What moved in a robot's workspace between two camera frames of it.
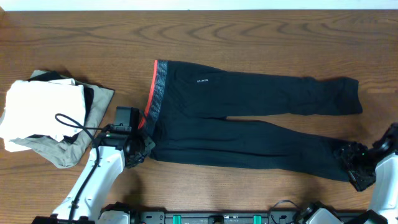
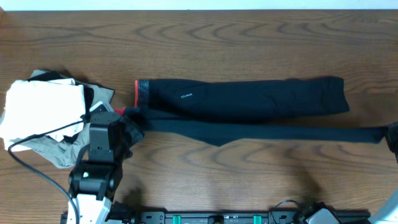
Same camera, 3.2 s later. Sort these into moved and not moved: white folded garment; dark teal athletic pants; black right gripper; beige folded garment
Moved: dark teal athletic pants; black right gripper
Not moved: white folded garment; beige folded garment
